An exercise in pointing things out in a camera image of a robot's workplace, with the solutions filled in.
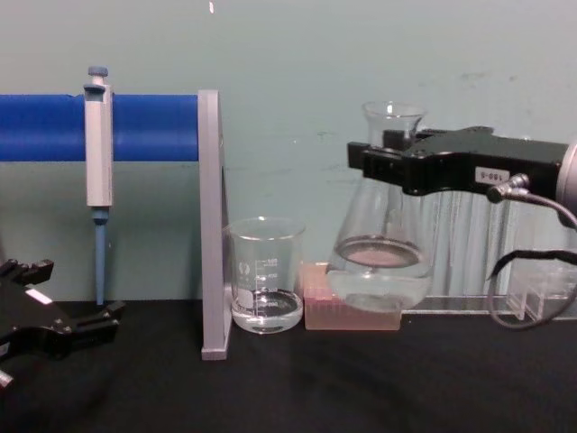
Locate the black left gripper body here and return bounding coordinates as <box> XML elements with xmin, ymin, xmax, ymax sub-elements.
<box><xmin>0</xmin><ymin>280</ymin><xmax>78</xmax><ymax>361</ymax></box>

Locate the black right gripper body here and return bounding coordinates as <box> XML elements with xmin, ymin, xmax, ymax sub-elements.
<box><xmin>402</xmin><ymin>126</ymin><xmax>571</xmax><ymax>197</ymax></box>

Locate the clear glass conical flask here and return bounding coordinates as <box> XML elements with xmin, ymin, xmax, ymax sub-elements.
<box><xmin>327</xmin><ymin>100</ymin><xmax>433</xmax><ymax>313</ymax></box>

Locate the clear acrylic rack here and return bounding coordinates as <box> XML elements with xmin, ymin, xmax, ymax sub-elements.
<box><xmin>399</xmin><ymin>134</ymin><xmax>577</xmax><ymax>322</ymax></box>

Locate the grey and blue pipette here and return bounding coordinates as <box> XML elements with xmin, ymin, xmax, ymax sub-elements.
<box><xmin>83</xmin><ymin>65</ymin><xmax>114</xmax><ymax>308</ymax></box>

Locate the grey rack upright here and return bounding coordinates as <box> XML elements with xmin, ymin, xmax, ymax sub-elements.
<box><xmin>197</xmin><ymin>89</ymin><xmax>234</xmax><ymax>363</ymax></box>

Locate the pink pipette tip box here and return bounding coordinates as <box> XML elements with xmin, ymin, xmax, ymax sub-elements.
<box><xmin>302</xmin><ymin>261</ymin><xmax>404</xmax><ymax>332</ymax></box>

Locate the clear glass beaker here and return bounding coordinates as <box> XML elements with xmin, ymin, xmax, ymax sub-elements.
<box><xmin>229</xmin><ymin>216</ymin><xmax>307</xmax><ymax>336</ymax></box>

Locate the blue rack bar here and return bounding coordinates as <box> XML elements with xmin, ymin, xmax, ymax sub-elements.
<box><xmin>0</xmin><ymin>92</ymin><xmax>200</xmax><ymax>162</ymax></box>

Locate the black table cloth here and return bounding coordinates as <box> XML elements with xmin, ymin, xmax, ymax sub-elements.
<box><xmin>0</xmin><ymin>297</ymin><xmax>577</xmax><ymax>433</ymax></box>

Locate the dark gripper cable, silver plug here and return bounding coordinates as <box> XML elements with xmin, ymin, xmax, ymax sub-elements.
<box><xmin>486</xmin><ymin>172</ymin><xmax>577</xmax><ymax>333</ymax></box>

